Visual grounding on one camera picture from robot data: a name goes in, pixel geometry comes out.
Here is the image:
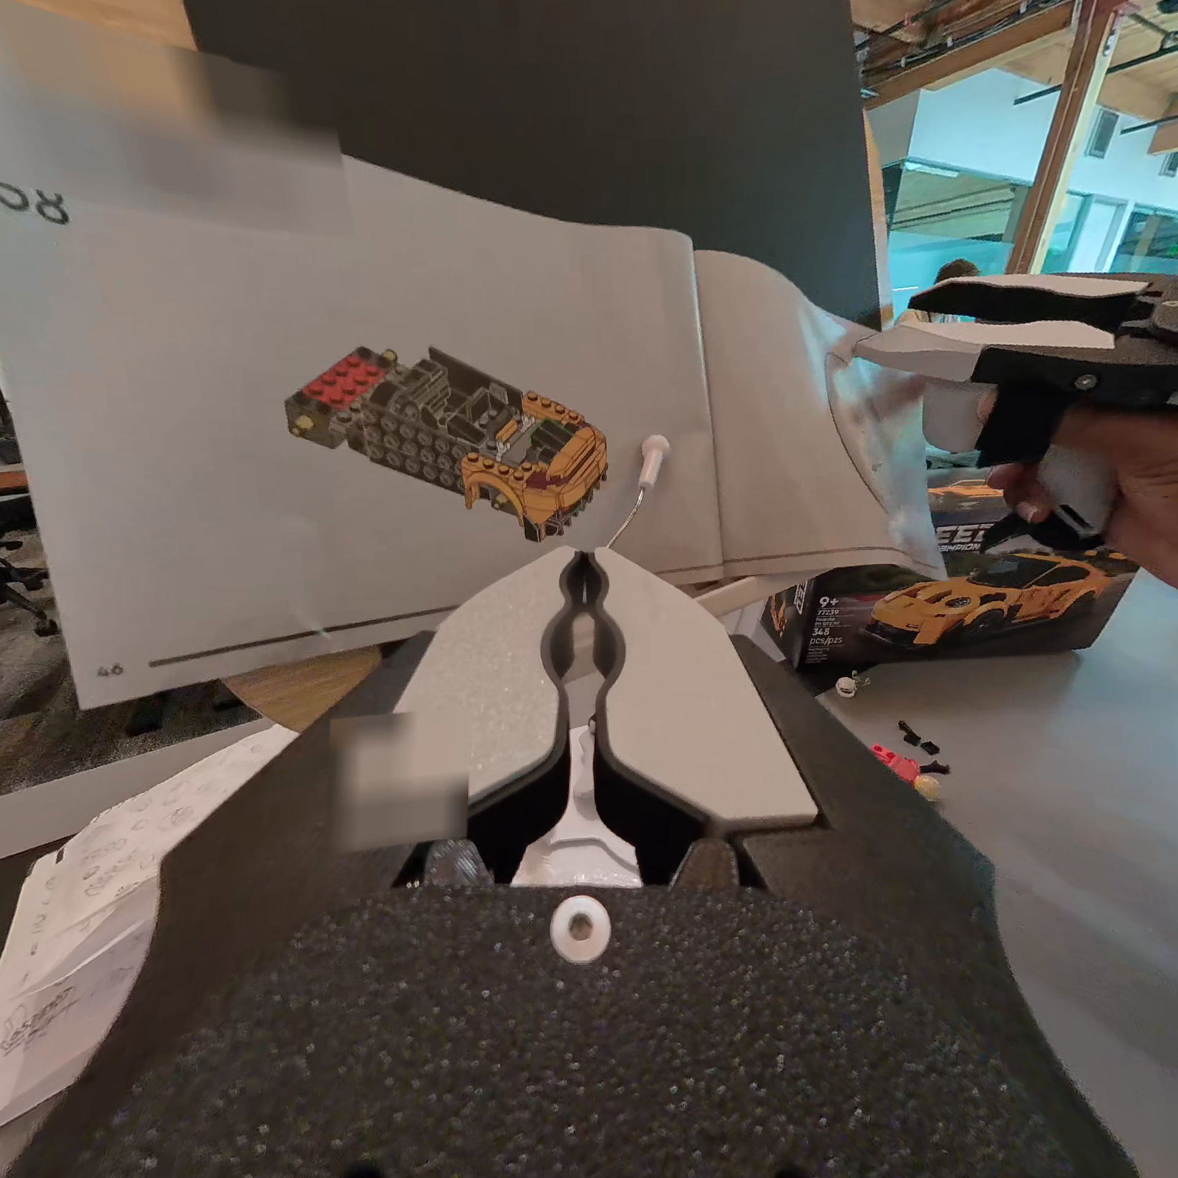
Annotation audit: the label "white book stand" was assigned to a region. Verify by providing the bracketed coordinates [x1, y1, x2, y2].
[603, 434, 785, 638]

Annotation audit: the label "person's right hand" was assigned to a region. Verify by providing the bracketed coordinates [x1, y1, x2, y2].
[984, 402, 1178, 587]

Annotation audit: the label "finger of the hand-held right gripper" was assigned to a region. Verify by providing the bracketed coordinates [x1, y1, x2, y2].
[905, 273, 1158, 325]
[848, 317, 1120, 382]

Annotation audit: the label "lego instruction booklet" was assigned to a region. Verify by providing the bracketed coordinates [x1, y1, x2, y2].
[0, 137, 949, 712]

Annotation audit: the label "white printed paper bag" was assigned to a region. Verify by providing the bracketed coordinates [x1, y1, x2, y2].
[0, 722, 300, 1128]

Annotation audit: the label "red lego minifigure parts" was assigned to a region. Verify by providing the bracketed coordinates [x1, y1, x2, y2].
[869, 743, 943, 802]

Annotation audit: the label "black office chair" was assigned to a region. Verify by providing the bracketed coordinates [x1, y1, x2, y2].
[0, 534, 58, 638]

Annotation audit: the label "lego set box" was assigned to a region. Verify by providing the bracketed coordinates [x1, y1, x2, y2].
[764, 460, 1138, 670]

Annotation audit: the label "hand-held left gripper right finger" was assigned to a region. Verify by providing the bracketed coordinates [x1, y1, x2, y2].
[584, 547, 821, 835]

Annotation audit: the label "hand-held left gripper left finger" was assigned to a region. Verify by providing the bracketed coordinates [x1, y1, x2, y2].
[394, 547, 590, 820]

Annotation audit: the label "black backdrop panel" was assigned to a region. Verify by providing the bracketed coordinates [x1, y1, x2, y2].
[183, 0, 886, 329]

